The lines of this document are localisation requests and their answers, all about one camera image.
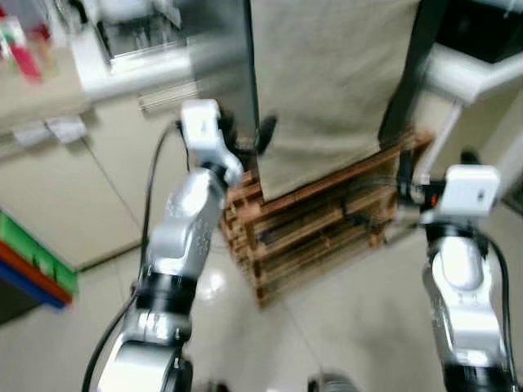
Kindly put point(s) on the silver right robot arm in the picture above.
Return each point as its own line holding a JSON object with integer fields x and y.
{"x": 462, "y": 278}

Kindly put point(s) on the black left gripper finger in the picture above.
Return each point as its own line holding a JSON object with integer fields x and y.
{"x": 266, "y": 131}

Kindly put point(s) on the large wrinkled beige cloth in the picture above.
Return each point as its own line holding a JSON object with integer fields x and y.
{"x": 327, "y": 90}

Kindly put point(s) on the grey robot right leg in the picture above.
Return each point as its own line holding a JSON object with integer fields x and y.
{"x": 331, "y": 382}

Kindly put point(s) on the steel gas stove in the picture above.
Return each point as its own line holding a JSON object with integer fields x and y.
{"x": 143, "y": 45}

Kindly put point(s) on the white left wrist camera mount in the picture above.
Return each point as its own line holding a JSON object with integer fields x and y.
{"x": 200, "y": 126}

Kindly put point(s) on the grey robot leg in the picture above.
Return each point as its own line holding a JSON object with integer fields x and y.
{"x": 203, "y": 387}
{"x": 331, "y": 382}

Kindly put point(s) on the beige kitchen cabinet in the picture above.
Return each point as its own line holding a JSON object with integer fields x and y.
{"x": 82, "y": 204}

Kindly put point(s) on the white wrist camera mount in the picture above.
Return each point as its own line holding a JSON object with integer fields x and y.
{"x": 470, "y": 189}
{"x": 200, "y": 126}

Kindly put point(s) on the wooden slatted rack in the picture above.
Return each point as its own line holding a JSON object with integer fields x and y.
{"x": 252, "y": 214}

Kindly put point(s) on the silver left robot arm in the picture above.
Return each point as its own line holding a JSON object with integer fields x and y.
{"x": 184, "y": 220}

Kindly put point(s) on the white green red carton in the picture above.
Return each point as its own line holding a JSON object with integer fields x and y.
{"x": 10, "y": 34}

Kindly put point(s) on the grey robot left leg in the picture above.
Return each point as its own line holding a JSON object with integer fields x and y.
{"x": 203, "y": 387}

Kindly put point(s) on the white paper tag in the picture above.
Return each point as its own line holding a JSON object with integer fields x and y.
{"x": 29, "y": 133}
{"x": 67, "y": 127}

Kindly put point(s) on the beige side cabinet white top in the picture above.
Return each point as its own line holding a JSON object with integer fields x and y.
{"x": 474, "y": 77}

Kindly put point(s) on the black countertop appliance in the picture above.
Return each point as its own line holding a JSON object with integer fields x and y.
{"x": 482, "y": 28}

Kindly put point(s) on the pink lidded plastic container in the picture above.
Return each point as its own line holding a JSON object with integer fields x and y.
{"x": 26, "y": 61}

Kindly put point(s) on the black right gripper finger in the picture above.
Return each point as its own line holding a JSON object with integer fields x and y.
{"x": 469, "y": 157}
{"x": 404, "y": 167}

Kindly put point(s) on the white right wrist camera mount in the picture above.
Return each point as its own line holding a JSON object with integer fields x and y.
{"x": 470, "y": 189}

